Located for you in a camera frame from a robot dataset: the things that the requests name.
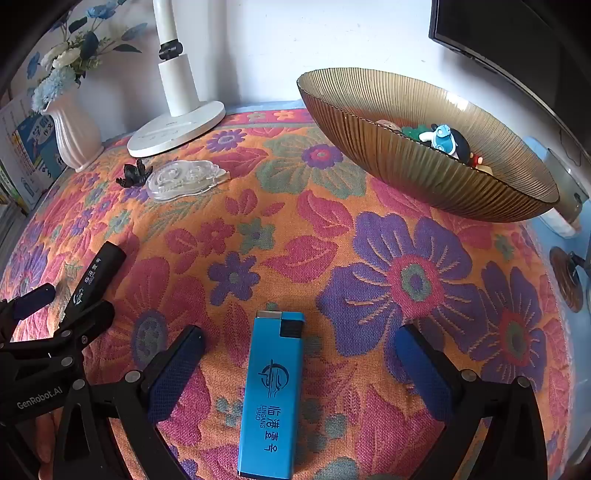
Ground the blue cover book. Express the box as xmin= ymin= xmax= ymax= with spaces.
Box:
xmin=1 ymin=93 xmax=65 ymax=214

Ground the black wall television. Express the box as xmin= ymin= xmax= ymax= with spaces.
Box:
xmin=429 ymin=0 xmax=590 ymax=153

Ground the black lighter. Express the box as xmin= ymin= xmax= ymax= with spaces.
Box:
xmin=62 ymin=242 xmax=126 ymax=324

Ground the green toy piece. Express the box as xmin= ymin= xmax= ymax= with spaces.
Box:
xmin=402 ymin=125 xmax=432 ymax=143

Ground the floral quilted table mat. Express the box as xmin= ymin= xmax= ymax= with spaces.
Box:
xmin=1 ymin=109 xmax=572 ymax=479

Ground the blue lighter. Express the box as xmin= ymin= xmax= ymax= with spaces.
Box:
xmin=238 ymin=311 xmax=304 ymax=479

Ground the blue penguin toy figure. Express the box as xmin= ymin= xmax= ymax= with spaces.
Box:
xmin=419 ymin=124 xmax=472 ymax=164

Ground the white ribbed vase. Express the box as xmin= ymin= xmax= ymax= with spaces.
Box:
xmin=42 ymin=87 xmax=104 ymax=172

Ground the small black hair clip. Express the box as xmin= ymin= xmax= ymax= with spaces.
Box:
xmin=115 ymin=159 xmax=153 ymax=188

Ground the clear correction tape dispenser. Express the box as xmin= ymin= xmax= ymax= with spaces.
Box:
xmin=145 ymin=160 xmax=230 ymax=202

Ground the amber ribbed glass bowl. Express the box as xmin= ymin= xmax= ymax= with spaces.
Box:
xmin=297 ymin=67 xmax=560 ymax=223

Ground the smoky glass cup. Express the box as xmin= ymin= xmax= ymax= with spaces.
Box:
xmin=524 ymin=137 xmax=589 ymax=239

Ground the white desk lamp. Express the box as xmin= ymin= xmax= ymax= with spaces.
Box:
xmin=127 ymin=0 xmax=225 ymax=158

